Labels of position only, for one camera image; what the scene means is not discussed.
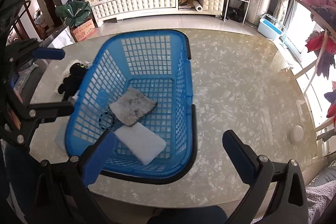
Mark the green plastic bag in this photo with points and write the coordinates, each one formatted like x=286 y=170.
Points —
x=75 y=13

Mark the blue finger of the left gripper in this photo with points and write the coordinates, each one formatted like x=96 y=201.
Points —
x=49 y=53

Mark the white sponge block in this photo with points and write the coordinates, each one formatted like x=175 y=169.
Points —
x=144 y=144

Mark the black plush toy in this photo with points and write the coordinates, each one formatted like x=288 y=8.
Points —
x=72 y=82

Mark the white blue storage box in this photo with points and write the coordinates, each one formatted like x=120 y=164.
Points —
x=270 y=27

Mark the orange cardboard box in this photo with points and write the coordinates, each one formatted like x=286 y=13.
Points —
x=83 y=31

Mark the light blue sponge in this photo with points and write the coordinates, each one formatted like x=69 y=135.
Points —
x=60 y=137

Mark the grey stained sponge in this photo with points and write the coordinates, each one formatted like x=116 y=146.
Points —
x=132 y=106

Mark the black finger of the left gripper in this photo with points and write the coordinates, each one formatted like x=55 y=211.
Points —
x=50 y=110

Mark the paper towel roll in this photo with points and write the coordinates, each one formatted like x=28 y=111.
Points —
x=198 y=7

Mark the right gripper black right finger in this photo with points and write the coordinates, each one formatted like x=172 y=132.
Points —
x=242 y=157

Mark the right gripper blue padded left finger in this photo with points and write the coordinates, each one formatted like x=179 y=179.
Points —
x=95 y=156

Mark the small white round object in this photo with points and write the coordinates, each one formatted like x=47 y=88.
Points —
x=296 y=134

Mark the blue plastic laundry basket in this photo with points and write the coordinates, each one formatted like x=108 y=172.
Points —
x=157 y=63

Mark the white TV cabinet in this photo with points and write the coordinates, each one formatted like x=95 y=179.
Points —
x=126 y=9

